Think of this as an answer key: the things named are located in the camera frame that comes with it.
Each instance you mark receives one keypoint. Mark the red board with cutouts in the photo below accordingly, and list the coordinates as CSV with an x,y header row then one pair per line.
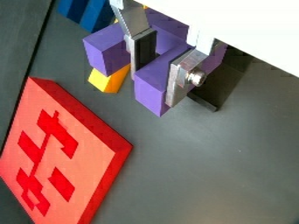
x,y
63,156

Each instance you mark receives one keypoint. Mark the purple U-shaped block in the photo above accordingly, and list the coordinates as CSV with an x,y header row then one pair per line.
x,y
108,56

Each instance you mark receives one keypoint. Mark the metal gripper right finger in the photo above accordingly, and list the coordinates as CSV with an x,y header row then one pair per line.
x,y
184,72

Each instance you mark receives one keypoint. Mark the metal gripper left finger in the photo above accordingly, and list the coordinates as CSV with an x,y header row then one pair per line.
x,y
139,35

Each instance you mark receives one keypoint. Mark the yellow long bar block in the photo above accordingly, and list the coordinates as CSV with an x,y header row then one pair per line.
x,y
108,84

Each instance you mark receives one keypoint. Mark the blue U-shaped block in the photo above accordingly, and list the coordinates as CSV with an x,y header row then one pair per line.
x,y
92,14

